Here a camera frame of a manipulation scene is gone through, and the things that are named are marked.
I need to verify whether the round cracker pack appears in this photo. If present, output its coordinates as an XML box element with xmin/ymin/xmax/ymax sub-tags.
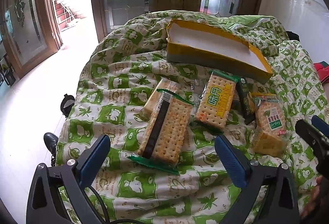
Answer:
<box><xmin>254</xmin><ymin>94</ymin><xmax>287</xmax><ymax>137</ymax></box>

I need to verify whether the small beige cracker pack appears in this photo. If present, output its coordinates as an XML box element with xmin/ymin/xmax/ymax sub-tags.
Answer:
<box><xmin>251</xmin><ymin>131</ymin><xmax>286</xmax><ymax>157</ymax></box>

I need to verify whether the dark green snack pouch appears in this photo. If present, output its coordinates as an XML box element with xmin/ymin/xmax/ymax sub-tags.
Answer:
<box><xmin>236</xmin><ymin>77</ymin><xmax>255</xmax><ymax>125</ymax></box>

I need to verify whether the green cracker pack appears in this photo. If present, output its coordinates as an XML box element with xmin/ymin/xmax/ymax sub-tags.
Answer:
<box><xmin>128</xmin><ymin>89</ymin><xmax>194</xmax><ymax>175</ymax></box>

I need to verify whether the yellow label cracker pack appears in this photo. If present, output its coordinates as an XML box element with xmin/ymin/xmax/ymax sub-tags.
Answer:
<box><xmin>195</xmin><ymin>70</ymin><xmax>238</xmax><ymax>129</ymax></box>

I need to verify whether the plain beige cracker pack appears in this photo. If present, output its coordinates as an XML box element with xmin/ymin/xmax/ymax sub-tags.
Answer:
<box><xmin>140</xmin><ymin>78</ymin><xmax>178</xmax><ymax>120</ymax></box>

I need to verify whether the right hand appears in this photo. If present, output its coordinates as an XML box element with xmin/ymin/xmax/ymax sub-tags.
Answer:
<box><xmin>301</xmin><ymin>176</ymin><xmax>323</xmax><ymax>218</ymax></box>

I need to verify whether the black shoe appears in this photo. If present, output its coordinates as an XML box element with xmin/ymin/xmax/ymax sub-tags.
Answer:
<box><xmin>44</xmin><ymin>132</ymin><xmax>59</xmax><ymax>167</ymax></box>

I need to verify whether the black object beside quilt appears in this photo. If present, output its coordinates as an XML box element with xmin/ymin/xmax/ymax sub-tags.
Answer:
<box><xmin>60</xmin><ymin>94</ymin><xmax>75</xmax><ymax>118</ymax></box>

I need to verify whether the dark garment behind quilt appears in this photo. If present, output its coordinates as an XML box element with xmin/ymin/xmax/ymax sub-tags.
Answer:
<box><xmin>286</xmin><ymin>31</ymin><xmax>300</xmax><ymax>42</ymax></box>

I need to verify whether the green white patterned quilt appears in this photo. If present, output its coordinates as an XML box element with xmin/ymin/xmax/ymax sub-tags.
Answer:
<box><xmin>56</xmin><ymin>10</ymin><xmax>328</xmax><ymax>223</ymax></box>

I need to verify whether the yellow cardboard box tray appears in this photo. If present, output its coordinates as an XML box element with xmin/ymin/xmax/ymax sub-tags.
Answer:
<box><xmin>166</xmin><ymin>19</ymin><xmax>273</xmax><ymax>84</ymax></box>

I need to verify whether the wooden door with glass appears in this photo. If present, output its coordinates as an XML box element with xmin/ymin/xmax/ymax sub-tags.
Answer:
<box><xmin>1</xmin><ymin>0</ymin><xmax>63</xmax><ymax>78</ymax></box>

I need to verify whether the black cable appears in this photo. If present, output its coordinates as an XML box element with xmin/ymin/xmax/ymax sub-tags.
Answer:
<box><xmin>88</xmin><ymin>185</ymin><xmax>145</xmax><ymax>224</ymax></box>

